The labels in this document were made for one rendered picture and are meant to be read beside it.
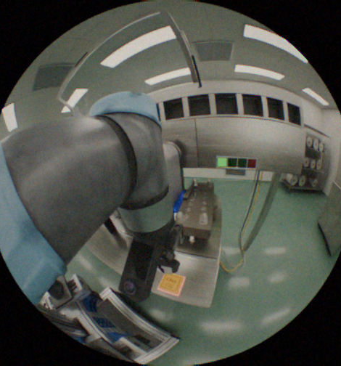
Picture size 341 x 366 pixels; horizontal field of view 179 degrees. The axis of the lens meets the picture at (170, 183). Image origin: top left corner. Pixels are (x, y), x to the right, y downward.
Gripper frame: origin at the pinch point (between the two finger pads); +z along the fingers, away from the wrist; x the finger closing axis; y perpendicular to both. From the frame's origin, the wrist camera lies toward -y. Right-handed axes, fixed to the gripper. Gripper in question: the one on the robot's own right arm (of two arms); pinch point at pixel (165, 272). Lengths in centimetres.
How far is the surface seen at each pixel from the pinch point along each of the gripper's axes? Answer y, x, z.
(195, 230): 19.5, -4.0, 3.5
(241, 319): -19, -67, 105
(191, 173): 289, 55, 87
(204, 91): 56, -6, -54
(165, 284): -1.5, 1.6, 12.7
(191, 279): 3.8, -6.4, 15.1
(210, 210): 31.1, -8.5, 2.1
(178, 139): 56, 12, -28
